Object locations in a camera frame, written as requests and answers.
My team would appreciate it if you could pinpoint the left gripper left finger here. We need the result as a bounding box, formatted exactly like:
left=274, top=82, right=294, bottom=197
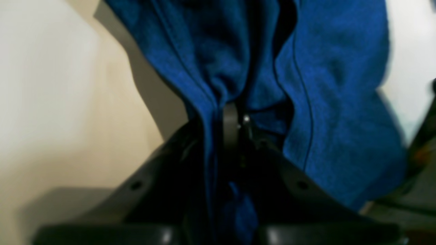
left=32, top=120, right=203, bottom=245

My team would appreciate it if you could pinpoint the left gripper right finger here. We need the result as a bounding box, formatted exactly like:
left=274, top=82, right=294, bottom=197
left=221, top=103, right=405, bottom=245

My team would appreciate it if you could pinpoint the dark blue t-shirt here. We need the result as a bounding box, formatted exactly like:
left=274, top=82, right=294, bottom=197
left=107, top=0, right=406, bottom=245

